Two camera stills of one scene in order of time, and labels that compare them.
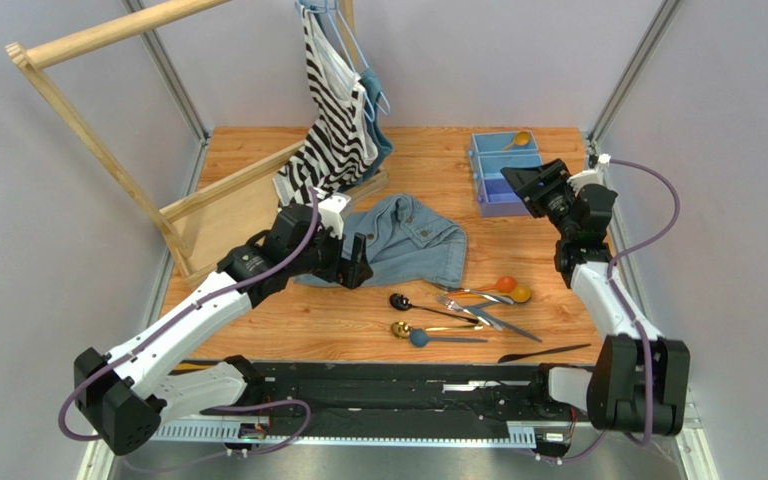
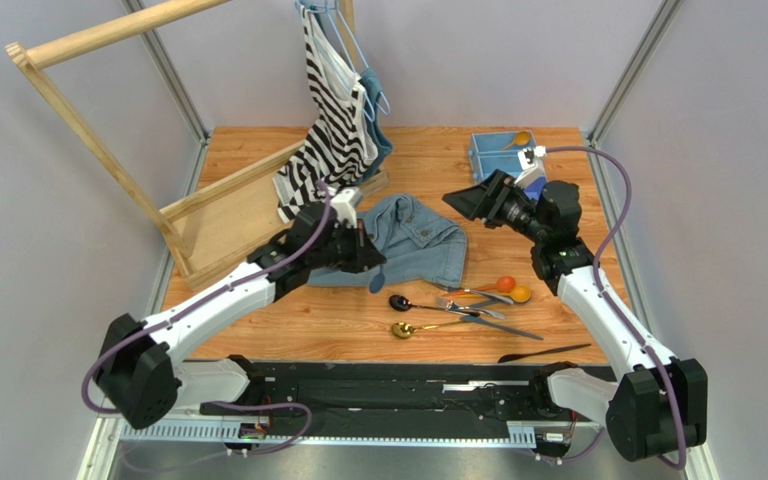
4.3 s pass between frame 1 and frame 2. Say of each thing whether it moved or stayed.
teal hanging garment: stayed
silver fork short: stayed
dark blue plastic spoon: moved
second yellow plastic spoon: stayed
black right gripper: moved
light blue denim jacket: stayed
